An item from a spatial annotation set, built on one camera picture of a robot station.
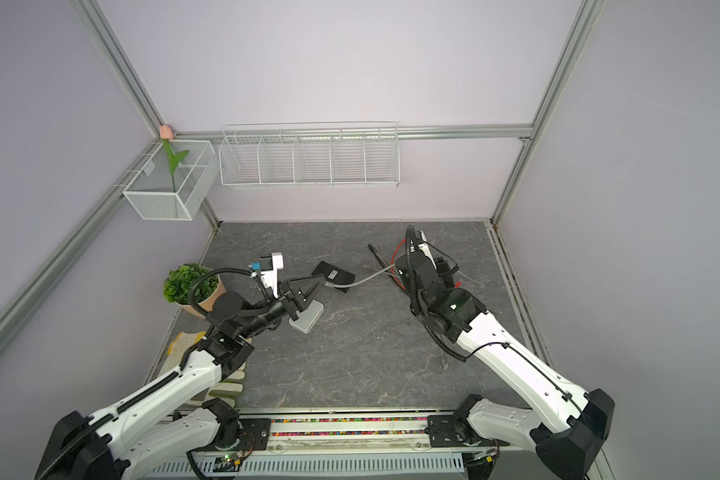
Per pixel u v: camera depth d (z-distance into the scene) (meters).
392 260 1.08
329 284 0.67
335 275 1.03
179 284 0.85
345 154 0.99
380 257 1.09
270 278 0.61
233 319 0.54
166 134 0.89
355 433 0.75
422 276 0.51
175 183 0.89
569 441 0.37
